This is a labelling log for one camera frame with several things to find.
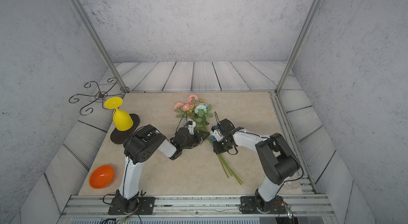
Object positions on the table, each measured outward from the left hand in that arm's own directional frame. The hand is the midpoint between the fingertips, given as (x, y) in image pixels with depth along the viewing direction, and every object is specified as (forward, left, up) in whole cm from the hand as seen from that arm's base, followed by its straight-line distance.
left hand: (212, 136), depth 93 cm
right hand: (-8, -2, -3) cm, 8 cm away
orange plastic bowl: (-21, +56, -2) cm, 60 cm away
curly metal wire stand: (-3, +55, +28) cm, 62 cm away
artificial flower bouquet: (+16, +8, +3) cm, 19 cm away
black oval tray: (+1, +54, -1) cm, 54 cm away
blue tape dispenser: (-2, -1, 0) cm, 2 cm away
